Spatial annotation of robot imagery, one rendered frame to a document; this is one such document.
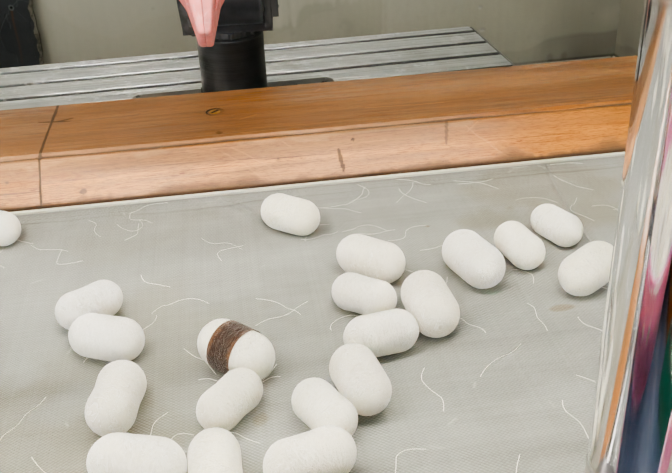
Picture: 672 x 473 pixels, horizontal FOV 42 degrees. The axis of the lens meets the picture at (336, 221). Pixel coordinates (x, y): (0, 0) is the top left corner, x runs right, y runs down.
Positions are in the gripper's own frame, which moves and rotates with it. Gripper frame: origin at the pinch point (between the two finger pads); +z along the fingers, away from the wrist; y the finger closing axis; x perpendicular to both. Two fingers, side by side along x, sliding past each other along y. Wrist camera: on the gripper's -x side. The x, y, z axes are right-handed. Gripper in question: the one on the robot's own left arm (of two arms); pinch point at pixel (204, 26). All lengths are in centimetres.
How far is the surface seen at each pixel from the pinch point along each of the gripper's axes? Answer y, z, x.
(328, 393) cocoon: 3.4, 19.6, -3.8
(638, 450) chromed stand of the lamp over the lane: 7.1, 24.6, -22.4
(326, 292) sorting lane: 4.6, 13.3, 3.9
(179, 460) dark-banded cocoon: -2.3, 21.5, -5.1
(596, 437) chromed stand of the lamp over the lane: 6.8, 24.2, -21.6
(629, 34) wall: 118, -104, 174
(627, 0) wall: 118, -113, 170
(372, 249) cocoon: 7.0, 11.8, 2.6
